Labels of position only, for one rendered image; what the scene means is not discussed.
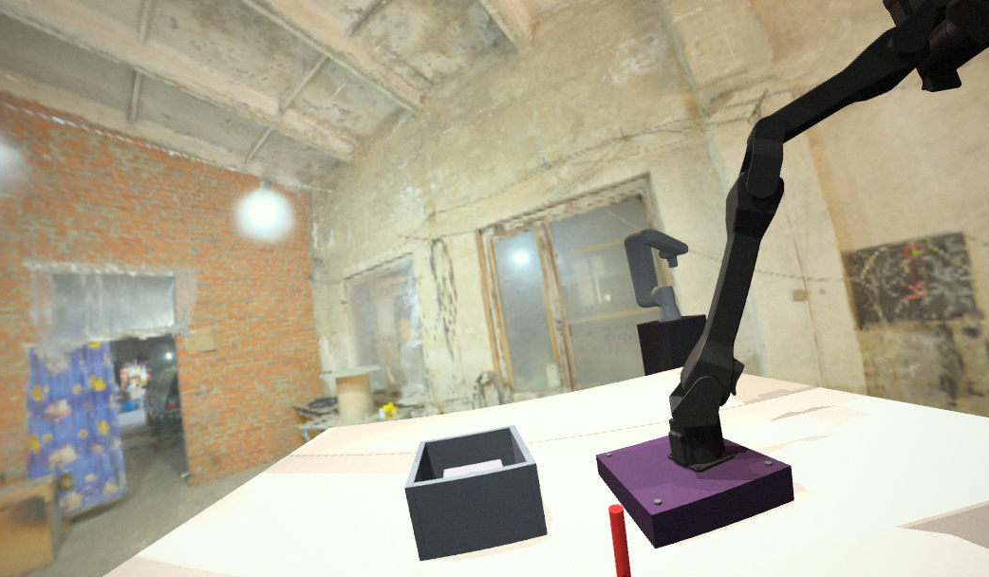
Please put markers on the red peg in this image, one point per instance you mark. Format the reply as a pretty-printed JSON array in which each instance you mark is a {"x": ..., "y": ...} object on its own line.
[{"x": 617, "y": 523}]

